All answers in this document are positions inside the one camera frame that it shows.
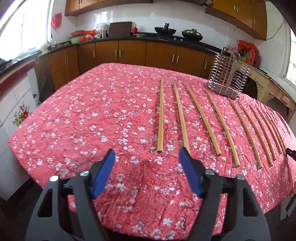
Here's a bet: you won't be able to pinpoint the bamboo chopstick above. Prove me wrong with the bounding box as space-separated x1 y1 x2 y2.
173 83 190 153
228 98 262 170
157 80 164 153
256 107 282 154
205 89 241 168
263 110 286 155
269 110 287 150
238 102 273 167
249 106 276 161
185 83 222 156

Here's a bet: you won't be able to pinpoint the lower wooden kitchen cabinets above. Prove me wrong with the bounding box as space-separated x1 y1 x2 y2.
35 40 214 95

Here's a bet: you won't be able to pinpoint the wooden kitchen cabinets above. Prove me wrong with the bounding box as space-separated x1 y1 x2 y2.
35 40 214 95
64 0 267 41

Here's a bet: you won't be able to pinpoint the upper wooden kitchen cabinets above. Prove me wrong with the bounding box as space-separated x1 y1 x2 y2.
64 0 267 41

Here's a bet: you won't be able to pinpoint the cream old wooden table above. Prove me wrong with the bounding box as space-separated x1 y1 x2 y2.
237 61 295 121

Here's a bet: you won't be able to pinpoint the red floral tablecloth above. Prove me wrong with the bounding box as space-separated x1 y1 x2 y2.
8 63 295 240

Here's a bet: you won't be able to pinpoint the red oil jug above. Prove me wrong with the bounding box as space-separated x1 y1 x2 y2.
246 49 256 66

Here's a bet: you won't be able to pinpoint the yellow dish soap bottle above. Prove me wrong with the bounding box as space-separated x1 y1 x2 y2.
41 43 48 54

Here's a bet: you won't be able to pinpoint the lidded dark wok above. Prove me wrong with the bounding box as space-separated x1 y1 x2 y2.
182 29 203 42

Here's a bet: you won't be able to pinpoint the red basin on counter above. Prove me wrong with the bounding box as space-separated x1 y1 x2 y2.
71 30 85 37

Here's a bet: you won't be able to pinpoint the brown cutting board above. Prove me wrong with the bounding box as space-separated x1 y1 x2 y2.
108 22 132 37

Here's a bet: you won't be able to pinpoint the red bottle on counter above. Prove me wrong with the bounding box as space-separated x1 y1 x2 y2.
132 24 138 36

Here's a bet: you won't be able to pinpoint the wire metal utensil holder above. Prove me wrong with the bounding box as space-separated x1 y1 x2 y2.
207 47 250 99

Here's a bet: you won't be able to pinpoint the black wok with handle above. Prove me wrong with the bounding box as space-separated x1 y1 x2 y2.
154 23 177 38

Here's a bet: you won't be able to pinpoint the red plastic bag on wall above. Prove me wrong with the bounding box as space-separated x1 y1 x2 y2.
51 13 62 30

